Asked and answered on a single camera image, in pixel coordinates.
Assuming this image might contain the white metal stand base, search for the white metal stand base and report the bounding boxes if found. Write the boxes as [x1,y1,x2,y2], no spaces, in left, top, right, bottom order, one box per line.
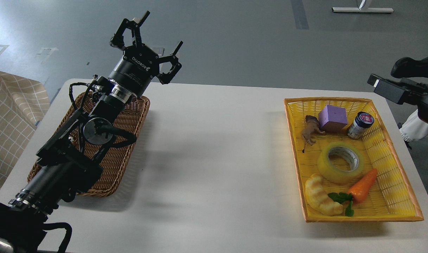
[331,0,394,13]

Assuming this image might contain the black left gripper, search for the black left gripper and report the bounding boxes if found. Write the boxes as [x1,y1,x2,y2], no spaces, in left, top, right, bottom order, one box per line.
[108,11,184,98]

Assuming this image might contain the small jar blue lid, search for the small jar blue lid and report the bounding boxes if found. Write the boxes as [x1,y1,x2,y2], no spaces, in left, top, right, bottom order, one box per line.
[347,111,375,140]

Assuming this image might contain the beige checkered cloth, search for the beige checkered cloth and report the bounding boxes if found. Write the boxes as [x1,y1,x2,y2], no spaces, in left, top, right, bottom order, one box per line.
[0,71,50,189]

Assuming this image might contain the purple foam block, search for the purple foam block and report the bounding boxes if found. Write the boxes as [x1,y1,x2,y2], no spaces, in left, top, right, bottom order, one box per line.
[318,105,348,133]

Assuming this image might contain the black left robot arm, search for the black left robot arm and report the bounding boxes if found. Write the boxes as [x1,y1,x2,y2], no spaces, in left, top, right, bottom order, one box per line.
[0,11,183,253]

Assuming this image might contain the toy croissant bread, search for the toy croissant bread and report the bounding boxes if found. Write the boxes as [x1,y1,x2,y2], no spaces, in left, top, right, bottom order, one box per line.
[305,173,344,216]

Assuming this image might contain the person in white clothing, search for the person in white clothing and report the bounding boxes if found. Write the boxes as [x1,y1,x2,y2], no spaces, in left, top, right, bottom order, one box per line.
[399,110,428,142]

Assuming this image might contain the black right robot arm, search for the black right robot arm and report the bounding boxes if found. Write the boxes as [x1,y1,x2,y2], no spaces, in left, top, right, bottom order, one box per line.
[367,74,428,123]

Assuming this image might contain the brown toy lion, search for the brown toy lion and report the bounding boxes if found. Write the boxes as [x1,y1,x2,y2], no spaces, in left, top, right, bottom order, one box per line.
[301,115,325,153]

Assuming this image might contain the yellow tape roll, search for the yellow tape roll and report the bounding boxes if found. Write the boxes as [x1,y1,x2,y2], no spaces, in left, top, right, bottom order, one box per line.
[317,142,365,184]

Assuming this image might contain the orange toy carrot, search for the orange toy carrot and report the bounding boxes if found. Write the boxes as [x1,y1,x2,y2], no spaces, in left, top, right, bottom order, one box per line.
[327,168,378,217]

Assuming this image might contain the black shoe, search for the black shoe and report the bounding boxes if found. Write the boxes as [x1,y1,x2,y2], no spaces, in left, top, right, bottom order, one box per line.
[390,57,428,78]

